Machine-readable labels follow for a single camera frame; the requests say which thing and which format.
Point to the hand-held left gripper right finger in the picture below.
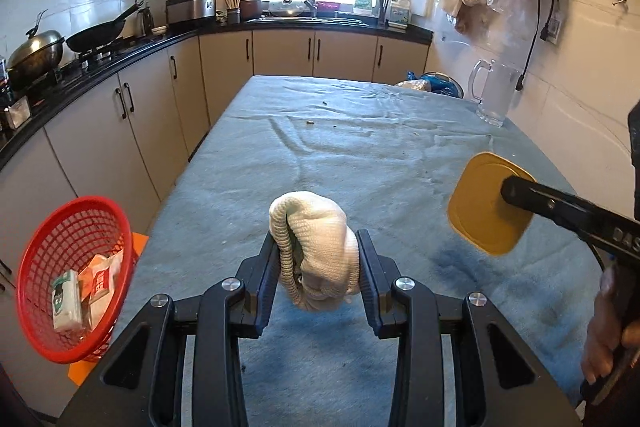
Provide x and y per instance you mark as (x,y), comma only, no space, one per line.
(367,277)

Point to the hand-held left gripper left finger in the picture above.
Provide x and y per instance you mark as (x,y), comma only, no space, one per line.
(267,277)

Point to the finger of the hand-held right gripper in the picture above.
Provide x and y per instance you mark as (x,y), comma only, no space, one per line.
(545,204)

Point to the yellow square plastic container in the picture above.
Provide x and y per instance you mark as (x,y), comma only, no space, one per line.
(480,207)

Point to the white knit glove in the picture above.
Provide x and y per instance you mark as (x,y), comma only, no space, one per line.
(320,232)

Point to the red plastic basket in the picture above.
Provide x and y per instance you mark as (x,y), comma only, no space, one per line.
(40,257)

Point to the person's right hand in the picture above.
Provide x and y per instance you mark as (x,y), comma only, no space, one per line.
(605,332)

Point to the glass pitcher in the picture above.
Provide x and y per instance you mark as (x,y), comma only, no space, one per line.
(497,97)

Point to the blue plastic bag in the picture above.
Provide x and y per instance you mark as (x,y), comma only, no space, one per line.
(440,84)

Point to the orange stool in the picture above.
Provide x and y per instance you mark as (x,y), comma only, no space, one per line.
(82,372)

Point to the beige base cabinets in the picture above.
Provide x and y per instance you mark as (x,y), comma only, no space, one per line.
(150,97)

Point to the black countertop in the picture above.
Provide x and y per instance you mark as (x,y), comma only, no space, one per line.
(340,27)

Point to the chopstick holder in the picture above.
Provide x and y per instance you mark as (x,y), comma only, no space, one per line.
(232,14)

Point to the pan with glass lid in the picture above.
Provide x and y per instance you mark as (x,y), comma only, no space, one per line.
(286,8)

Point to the dark brown pot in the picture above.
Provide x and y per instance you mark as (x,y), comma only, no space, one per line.
(251,7)

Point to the green white box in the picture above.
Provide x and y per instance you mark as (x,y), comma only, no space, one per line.
(364,3)

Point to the gas stove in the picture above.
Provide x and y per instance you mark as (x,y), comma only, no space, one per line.
(110,54)

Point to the magenta basin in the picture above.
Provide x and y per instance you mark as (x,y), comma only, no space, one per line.
(328,7)

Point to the silver rice cooker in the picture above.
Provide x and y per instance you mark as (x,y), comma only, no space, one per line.
(190,9)

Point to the black wok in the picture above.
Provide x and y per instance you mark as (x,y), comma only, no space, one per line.
(95,34)

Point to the small metal container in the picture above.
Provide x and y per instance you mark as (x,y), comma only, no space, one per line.
(17,114)

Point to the steel pot with lid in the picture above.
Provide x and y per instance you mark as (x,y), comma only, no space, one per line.
(35,52)

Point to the white wall socket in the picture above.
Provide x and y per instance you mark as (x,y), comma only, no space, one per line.
(552,27)

